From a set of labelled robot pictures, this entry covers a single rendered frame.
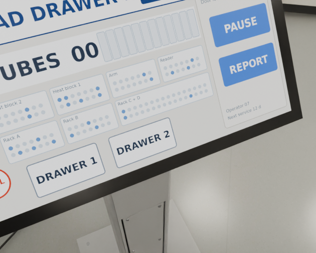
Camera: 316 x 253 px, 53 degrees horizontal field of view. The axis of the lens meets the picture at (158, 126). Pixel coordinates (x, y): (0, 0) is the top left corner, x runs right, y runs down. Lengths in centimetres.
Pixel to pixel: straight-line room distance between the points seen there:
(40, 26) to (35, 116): 11
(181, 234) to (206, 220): 14
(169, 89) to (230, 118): 11
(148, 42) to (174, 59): 4
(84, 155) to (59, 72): 11
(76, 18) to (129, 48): 8
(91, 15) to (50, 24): 5
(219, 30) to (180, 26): 6
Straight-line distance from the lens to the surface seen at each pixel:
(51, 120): 43
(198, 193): 155
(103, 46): 44
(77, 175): 45
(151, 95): 45
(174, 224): 144
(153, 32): 45
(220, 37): 49
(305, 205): 166
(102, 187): 46
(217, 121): 49
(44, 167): 44
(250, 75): 52
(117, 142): 44
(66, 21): 44
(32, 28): 43
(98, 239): 144
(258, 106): 53
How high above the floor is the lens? 137
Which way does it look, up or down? 50 degrees down
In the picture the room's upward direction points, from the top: straight up
